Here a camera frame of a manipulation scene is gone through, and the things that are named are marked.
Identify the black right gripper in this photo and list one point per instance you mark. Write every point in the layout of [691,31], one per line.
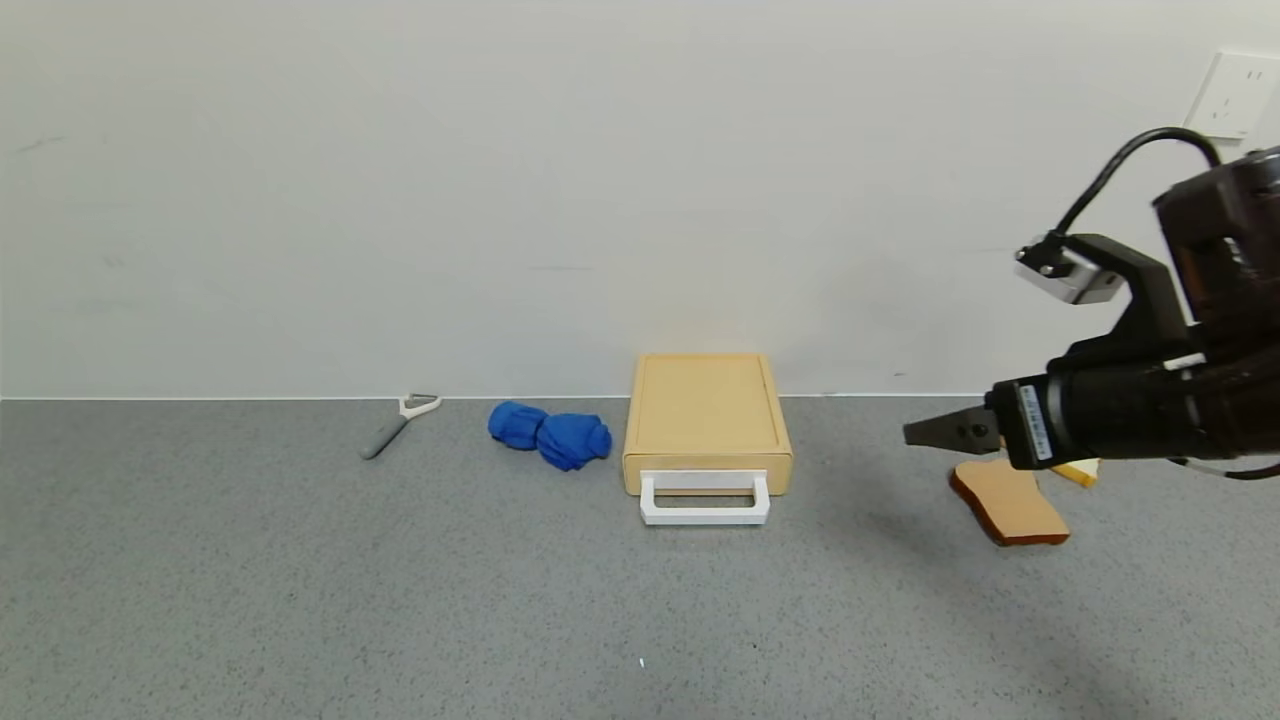
[1030,424]

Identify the brown toast slice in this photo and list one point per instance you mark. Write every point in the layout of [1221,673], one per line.
[1010,510]

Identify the white bread slice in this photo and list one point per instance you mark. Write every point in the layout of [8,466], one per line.
[1082,472]

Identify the blue crumpled cloth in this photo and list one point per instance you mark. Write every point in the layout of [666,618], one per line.
[560,435]

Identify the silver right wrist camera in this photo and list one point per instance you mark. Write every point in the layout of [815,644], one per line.
[1075,275]

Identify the white wall socket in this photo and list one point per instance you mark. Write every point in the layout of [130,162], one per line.
[1235,95]

